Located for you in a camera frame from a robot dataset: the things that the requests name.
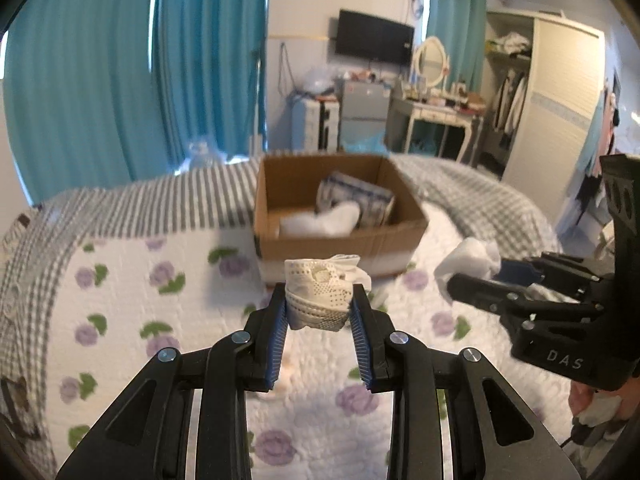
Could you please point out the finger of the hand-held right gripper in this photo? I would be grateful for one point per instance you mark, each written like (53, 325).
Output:
(520, 271)
(475, 290)

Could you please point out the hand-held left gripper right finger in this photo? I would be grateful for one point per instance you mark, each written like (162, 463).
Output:
(361, 350)

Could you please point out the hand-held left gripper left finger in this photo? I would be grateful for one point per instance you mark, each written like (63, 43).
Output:
(278, 350)

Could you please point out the white fluffy cloth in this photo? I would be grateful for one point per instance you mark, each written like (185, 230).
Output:
(467, 257)

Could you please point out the white perforated sock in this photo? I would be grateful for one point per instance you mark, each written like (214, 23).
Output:
(317, 290)

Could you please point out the cardboard box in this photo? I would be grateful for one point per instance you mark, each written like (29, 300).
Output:
(340, 252)

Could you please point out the person's right hand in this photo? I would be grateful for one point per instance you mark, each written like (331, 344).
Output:
(580, 400)

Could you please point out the white floral blanket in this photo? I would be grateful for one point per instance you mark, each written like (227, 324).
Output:
(150, 320)

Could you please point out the white fluffy sock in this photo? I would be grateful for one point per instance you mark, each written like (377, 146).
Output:
(320, 222)

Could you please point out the blue white plaid cloth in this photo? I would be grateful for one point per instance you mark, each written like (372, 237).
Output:
(357, 195)

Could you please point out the light blue hanging cloth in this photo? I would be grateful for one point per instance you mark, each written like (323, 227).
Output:
(595, 130)

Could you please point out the white wardrobe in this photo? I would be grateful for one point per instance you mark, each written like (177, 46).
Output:
(565, 110)

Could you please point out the hanging clothes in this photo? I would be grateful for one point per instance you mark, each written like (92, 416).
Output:
(510, 100)

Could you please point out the white dressing table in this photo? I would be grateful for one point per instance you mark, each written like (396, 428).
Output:
(435, 112)

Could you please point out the blue plastic bag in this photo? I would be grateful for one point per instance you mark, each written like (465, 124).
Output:
(367, 142)

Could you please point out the floral quilt bed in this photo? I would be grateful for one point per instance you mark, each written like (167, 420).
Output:
(150, 195)

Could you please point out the blurred clear bottle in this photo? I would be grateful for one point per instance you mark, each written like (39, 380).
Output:
(204, 152)

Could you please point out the grey small fridge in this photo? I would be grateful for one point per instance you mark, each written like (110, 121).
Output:
(364, 110)

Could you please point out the white blue cabinet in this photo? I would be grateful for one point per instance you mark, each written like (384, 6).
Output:
(315, 125)

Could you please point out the folded white clothes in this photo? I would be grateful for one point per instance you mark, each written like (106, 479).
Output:
(512, 42)

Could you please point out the white oval mirror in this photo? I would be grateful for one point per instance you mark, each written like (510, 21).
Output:
(431, 60)

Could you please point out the clear plastic bag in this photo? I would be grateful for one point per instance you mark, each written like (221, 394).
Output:
(316, 80)

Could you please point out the narrow teal curtain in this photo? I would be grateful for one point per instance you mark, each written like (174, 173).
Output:
(457, 15)

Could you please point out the wide teal curtain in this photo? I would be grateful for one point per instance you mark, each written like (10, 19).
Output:
(85, 70)

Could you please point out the black wall television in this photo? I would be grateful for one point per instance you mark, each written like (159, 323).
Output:
(374, 36)

